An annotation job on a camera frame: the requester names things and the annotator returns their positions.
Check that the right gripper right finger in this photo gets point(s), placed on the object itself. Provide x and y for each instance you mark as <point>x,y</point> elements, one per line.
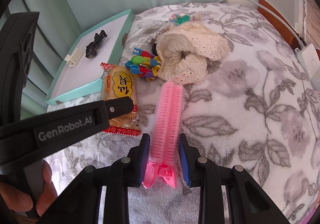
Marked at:
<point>188,157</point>

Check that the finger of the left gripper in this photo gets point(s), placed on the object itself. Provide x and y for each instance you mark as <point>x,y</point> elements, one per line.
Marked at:
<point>114,108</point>

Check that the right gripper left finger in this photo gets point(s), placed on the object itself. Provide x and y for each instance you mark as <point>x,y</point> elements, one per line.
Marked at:
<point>139,156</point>

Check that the orange snack packet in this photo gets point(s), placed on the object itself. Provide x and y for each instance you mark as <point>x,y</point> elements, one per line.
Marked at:
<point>118,82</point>

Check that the colourful plastic building toy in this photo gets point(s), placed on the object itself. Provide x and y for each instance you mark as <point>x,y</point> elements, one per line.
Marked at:
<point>144,64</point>

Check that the pink hair roller clip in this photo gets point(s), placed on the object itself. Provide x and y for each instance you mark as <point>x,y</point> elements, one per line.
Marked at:
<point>164,138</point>

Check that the cotton swab bag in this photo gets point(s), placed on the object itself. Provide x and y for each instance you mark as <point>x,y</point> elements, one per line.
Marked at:
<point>148,36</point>

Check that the cream lace scrunchie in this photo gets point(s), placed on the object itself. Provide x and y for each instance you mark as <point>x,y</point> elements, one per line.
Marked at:
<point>185,50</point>

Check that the left hand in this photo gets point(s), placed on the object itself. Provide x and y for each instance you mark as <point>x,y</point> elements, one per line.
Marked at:
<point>20,202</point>

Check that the teal cardboard box lid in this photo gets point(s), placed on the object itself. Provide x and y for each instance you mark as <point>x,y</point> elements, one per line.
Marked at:
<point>85,78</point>

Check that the cream hair claw clip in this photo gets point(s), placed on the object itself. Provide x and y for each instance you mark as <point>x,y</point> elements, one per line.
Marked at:
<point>74,58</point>

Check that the floral fleece blanket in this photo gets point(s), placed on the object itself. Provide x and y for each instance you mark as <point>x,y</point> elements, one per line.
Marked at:
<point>255,108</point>

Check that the white power strip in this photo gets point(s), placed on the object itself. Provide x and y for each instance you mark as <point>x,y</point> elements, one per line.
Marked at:
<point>309,60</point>

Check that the brown wooden bed frame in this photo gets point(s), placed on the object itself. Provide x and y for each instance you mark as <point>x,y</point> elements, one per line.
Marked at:
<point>310,32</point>

